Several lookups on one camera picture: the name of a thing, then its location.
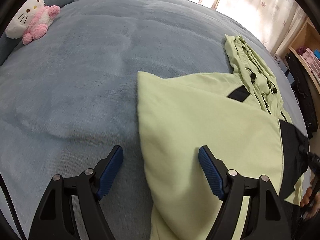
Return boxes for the white labelled cardboard box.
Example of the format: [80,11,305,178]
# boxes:
[273,54,286,67]

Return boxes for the blue-grey plush bed blanket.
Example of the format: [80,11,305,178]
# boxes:
[1,0,306,239]

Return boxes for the pink storage boxes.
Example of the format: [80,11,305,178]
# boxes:
[296,46,320,76]

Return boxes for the pink white cat plush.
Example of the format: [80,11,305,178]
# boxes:
[5,0,60,45]

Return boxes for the wooden shelf unit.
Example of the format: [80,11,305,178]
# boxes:
[277,18,319,94]

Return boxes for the floral sheer curtain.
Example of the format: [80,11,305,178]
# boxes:
[190,0,307,54]

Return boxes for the right hand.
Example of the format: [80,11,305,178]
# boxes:
[300,177,319,220]

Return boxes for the green and black jacket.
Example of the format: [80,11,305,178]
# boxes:
[137,36,309,239]

